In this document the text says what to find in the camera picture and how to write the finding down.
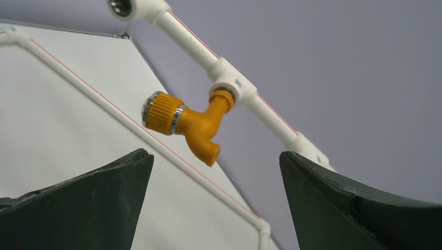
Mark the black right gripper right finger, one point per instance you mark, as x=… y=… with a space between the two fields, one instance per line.
x=331 y=211

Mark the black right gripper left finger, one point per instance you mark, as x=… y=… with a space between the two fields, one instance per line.
x=99 y=209

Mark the yellow plastic water faucet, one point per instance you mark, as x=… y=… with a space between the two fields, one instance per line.
x=168 y=115

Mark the white PVC pipe frame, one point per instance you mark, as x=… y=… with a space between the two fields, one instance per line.
x=74 y=77

